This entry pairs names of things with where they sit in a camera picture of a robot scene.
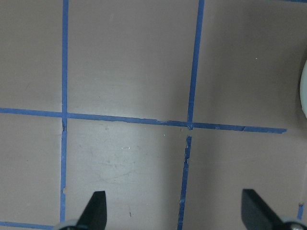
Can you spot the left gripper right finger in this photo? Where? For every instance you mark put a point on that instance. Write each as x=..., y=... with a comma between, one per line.
x=257, y=215

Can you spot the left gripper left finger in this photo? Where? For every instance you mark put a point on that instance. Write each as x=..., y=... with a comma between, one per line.
x=94, y=216

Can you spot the pale green cooking pot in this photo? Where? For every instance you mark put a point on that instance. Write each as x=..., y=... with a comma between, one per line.
x=303, y=89

